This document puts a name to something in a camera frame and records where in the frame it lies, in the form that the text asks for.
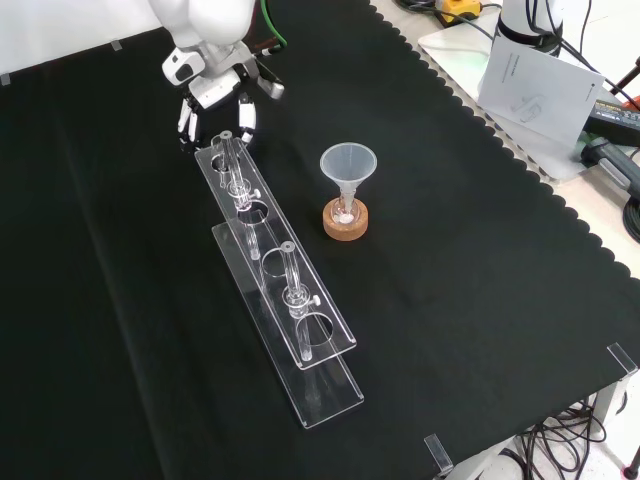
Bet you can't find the black power adapter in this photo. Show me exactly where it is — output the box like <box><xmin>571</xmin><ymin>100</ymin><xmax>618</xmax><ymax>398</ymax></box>
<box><xmin>583</xmin><ymin>96</ymin><xmax>640</xmax><ymax>148</ymax></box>

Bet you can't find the coiled black cable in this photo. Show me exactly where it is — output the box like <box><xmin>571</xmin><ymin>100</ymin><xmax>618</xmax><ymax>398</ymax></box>
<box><xmin>621</xmin><ymin>195</ymin><xmax>640</xmax><ymax>237</ymax></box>

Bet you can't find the pale board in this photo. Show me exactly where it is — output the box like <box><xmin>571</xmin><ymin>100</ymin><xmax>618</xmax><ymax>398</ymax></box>
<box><xmin>416</xmin><ymin>18</ymin><xmax>604</xmax><ymax>184</ymax></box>

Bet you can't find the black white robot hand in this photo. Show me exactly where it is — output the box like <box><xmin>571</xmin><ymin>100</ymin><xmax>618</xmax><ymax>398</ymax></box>
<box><xmin>160</xmin><ymin>41</ymin><xmax>260</xmax><ymax>152</ymax></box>

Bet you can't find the translucent plastic funnel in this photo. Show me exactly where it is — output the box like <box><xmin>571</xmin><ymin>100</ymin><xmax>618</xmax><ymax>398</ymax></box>
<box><xmin>319</xmin><ymin>142</ymin><xmax>378</xmax><ymax>202</ymax></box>

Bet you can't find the black stop button cable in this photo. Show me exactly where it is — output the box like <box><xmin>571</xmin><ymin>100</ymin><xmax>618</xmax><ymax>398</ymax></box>
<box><xmin>462</xmin><ymin>17</ymin><xmax>499</xmax><ymax>44</ymax></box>

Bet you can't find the green cable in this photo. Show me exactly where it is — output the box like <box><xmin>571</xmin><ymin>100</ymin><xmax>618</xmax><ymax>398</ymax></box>
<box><xmin>259</xmin><ymin>0</ymin><xmax>290</xmax><ymax>50</ymax></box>

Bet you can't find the black tripod leg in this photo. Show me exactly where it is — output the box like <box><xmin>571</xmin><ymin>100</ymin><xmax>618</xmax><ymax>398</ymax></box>
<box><xmin>608</xmin><ymin>54</ymin><xmax>640</xmax><ymax>104</ymax></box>

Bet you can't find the yellow stop button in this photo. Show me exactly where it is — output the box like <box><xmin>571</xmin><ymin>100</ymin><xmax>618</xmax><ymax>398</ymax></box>
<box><xmin>433</xmin><ymin>0</ymin><xmax>484</xmax><ymax>27</ymax></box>

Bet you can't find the white paper manual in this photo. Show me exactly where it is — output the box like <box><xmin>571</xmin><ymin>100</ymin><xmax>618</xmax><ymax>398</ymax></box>
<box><xmin>477</xmin><ymin>36</ymin><xmax>607</xmax><ymax>147</ymax></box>

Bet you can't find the round-bottom glass flask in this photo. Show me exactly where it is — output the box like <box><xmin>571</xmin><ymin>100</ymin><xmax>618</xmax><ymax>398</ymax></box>
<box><xmin>332</xmin><ymin>192</ymin><xmax>362</xmax><ymax>226</ymax></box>

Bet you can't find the clear acrylic cloth clip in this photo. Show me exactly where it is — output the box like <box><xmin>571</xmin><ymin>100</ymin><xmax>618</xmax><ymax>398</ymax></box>
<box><xmin>423</xmin><ymin>433</ymin><xmax>455</xmax><ymax>477</ymax></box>
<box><xmin>606</xmin><ymin>342</ymin><xmax>640</xmax><ymax>376</ymax></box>

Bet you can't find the grey table leg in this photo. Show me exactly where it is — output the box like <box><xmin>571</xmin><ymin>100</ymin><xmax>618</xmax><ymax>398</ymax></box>
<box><xmin>593</xmin><ymin>377</ymin><xmax>632</xmax><ymax>427</ymax></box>

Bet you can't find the cork ring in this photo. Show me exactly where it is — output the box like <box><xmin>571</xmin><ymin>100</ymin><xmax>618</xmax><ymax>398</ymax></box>
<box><xmin>322</xmin><ymin>197</ymin><xmax>372</xmax><ymax>243</ymax></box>

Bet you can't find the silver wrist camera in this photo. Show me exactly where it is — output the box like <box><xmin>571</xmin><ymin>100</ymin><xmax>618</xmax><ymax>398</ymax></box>
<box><xmin>243</xmin><ymin>52</ymin><xmax>287</xmax><ymax>101</ymax></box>

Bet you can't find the clear acrylic funnel stand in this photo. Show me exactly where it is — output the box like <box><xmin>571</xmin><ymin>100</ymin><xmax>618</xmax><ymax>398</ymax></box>
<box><xmin>193</xmin><ymin>130</ymin><xmax>366</xmax><ymax>432</ymax></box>

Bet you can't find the black table cloth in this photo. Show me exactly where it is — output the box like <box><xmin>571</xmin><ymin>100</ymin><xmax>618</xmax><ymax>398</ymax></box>
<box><xmin>0</xmin><ymin>0</ymin><xmax>640</xmax><ymax>480</ymax></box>

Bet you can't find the clear glass weighing funnel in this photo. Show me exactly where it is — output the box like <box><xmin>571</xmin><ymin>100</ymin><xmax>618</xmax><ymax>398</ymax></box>
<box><xmin>210</xmin><ymin>133</ymin><xmax>237</xmax><ymax>189</ymax></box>

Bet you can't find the grey green plug unit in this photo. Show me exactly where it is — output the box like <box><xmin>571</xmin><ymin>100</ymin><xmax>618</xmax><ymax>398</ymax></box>
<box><xmin>578</xmin><ymin>136</ymin><xmax>640</xmax><ymax>193</ymax></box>

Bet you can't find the black floor cable bundle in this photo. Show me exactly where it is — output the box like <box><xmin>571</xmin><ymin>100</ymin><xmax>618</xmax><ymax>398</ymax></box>
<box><xmin>497</xmin><ymin>394</ymin><xmax>640</xmax><ymax>480</ymax></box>

